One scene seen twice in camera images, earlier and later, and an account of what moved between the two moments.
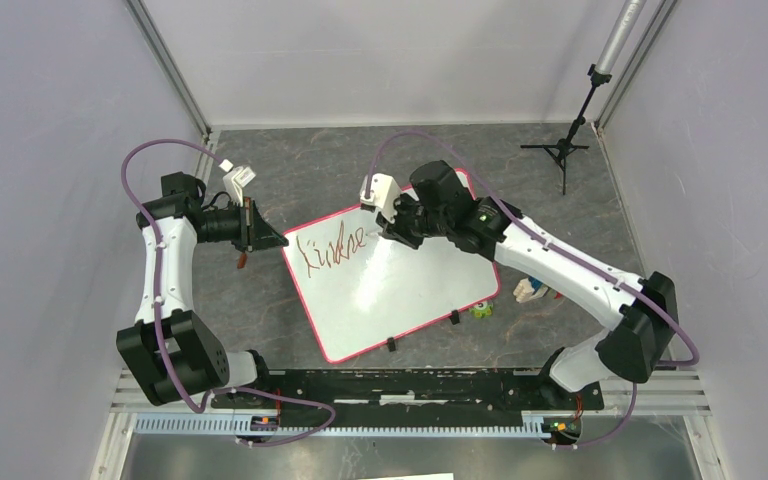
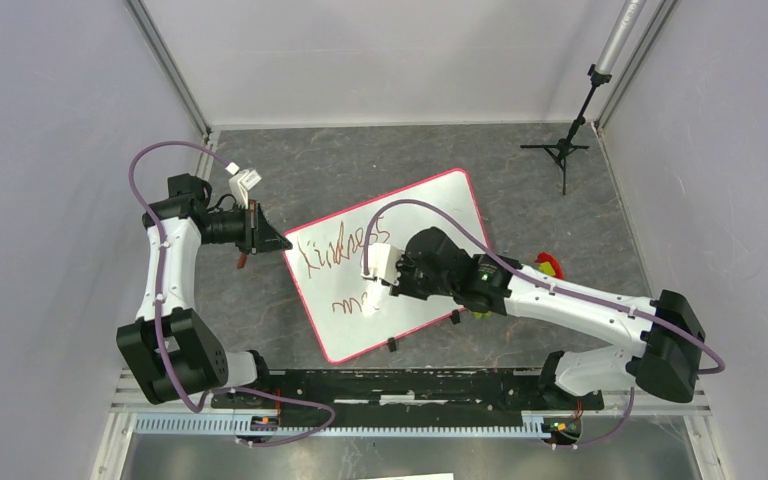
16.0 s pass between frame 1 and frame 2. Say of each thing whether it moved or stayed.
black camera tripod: stayed
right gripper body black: moved
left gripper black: stayed
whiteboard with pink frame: stayed
